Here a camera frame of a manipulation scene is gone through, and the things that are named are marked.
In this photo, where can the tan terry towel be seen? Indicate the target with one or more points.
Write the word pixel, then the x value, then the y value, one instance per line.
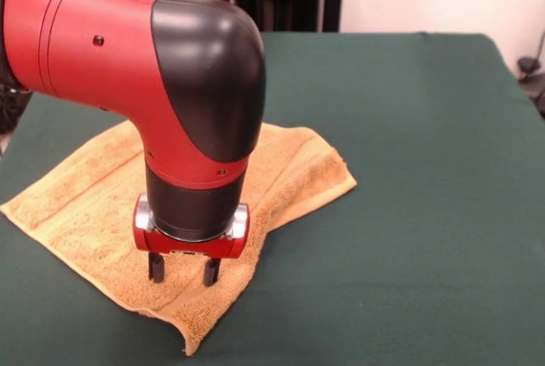
pixel 85 213

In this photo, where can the grey tripod base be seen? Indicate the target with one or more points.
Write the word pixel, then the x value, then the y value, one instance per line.
pixel 528 64

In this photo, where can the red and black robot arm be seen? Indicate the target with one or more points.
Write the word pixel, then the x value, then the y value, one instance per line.
pixel 149 85

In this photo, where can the dark green table cloth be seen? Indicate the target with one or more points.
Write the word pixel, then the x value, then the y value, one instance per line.
pixel 426 213

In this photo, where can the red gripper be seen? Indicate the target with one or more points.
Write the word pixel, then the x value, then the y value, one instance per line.
pixel 191 249

